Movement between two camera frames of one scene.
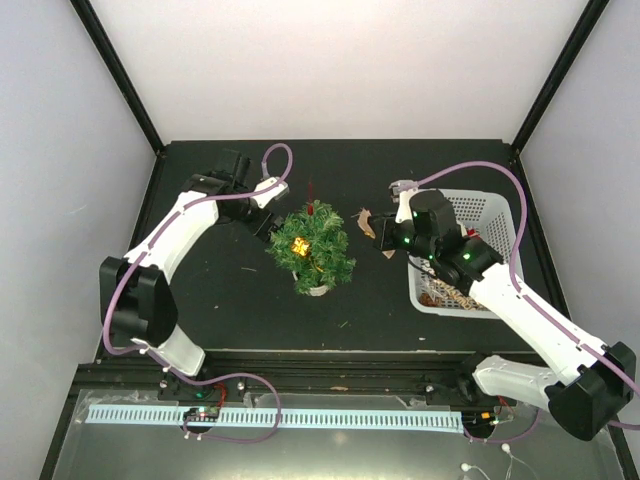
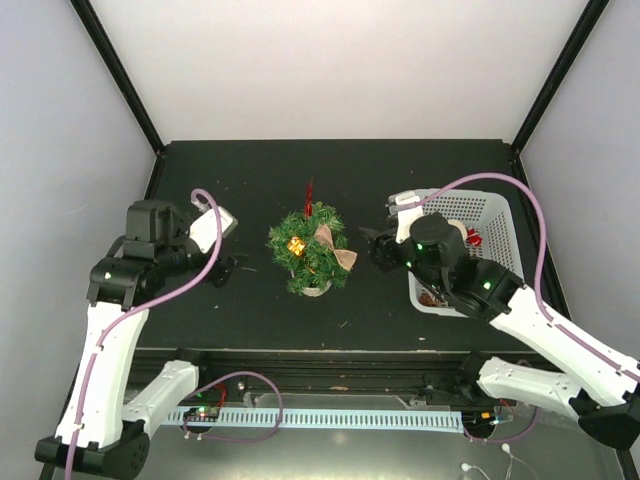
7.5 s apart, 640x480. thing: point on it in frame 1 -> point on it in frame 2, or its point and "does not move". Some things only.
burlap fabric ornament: (363, 220) -> (322, 235)
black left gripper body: (257, 226) -> (219, 275)
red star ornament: (310, 206) does not move
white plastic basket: (488, 213) does not move
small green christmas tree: (314, 248) does not move
